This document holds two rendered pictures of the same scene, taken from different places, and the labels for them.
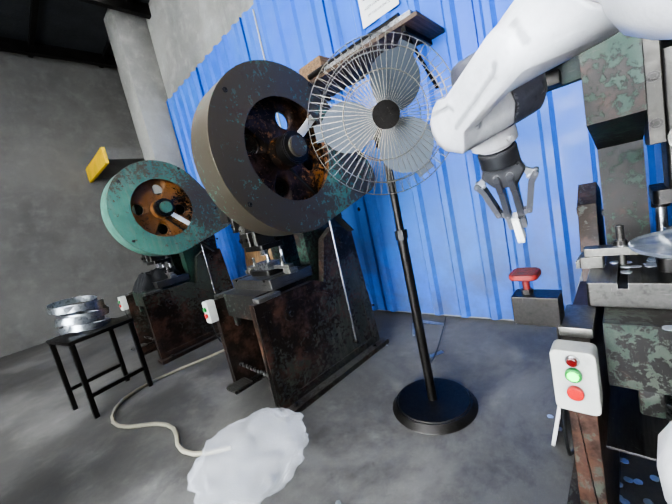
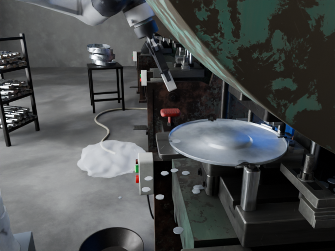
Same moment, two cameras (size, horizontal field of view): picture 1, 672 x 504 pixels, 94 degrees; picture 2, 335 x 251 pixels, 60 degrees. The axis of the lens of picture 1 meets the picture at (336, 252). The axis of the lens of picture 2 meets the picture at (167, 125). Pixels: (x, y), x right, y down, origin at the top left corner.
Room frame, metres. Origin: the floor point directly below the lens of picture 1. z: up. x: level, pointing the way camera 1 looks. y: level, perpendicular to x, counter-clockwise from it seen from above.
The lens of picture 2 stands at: (-0.05, -1.06, 1.07)
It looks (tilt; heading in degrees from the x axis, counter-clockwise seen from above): 20 degrees down; 40
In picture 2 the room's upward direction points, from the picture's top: straight up
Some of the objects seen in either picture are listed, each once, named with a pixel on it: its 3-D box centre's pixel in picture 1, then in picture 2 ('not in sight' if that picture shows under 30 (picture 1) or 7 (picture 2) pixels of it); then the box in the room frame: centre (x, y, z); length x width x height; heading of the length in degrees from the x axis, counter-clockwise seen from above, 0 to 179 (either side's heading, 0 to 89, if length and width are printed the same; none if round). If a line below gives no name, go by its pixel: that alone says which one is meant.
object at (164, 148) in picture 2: not in sight; (205, 163); (0.53, -0.71, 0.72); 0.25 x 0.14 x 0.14; 136
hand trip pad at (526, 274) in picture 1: (526, 285); (170, 120); (0.72, -0.43, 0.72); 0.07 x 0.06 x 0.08; 136
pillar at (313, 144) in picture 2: not in sight; (316, 140); (0.65, -0.93, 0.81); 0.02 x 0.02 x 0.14
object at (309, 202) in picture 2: not in sight; (308, 180); (0.54, -0.95, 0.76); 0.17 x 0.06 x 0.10; 46
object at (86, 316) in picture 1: (95, 347); (104, 76); (2.22, 1.87, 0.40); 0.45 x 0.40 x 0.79; 58
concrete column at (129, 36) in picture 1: (167, 167); not in sight; (4.92, 2.21, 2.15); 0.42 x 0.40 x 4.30; 136
